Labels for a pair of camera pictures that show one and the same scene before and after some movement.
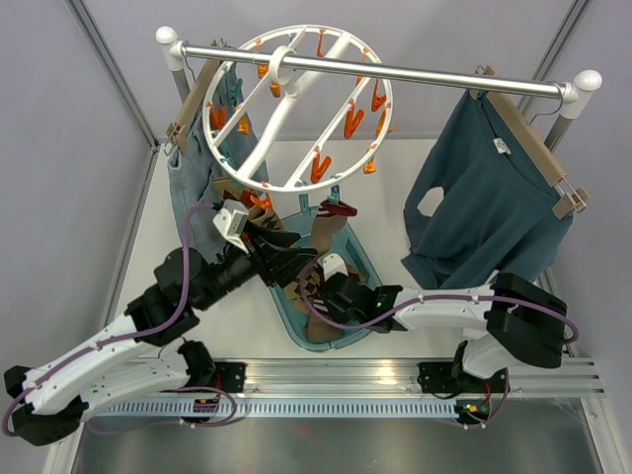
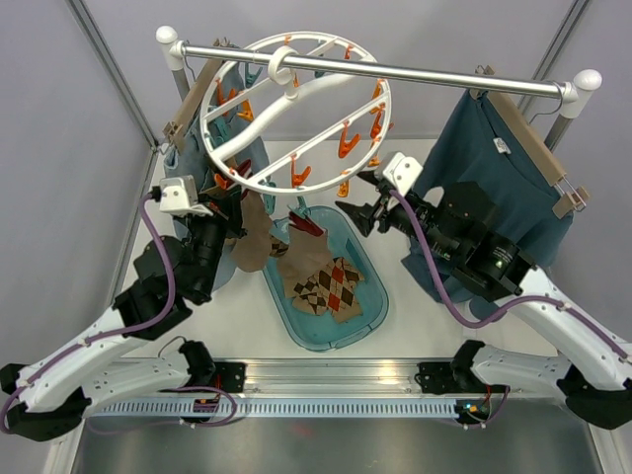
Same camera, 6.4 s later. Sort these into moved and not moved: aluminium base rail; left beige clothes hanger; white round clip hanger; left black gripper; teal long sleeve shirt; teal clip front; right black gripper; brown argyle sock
Moved: brown argyle sock; right black gripper; white round clip hanger; teal clip front; left black gripper
Not moved: aluminium base rail; teal long sleeve shirt; left beige clothes hanger
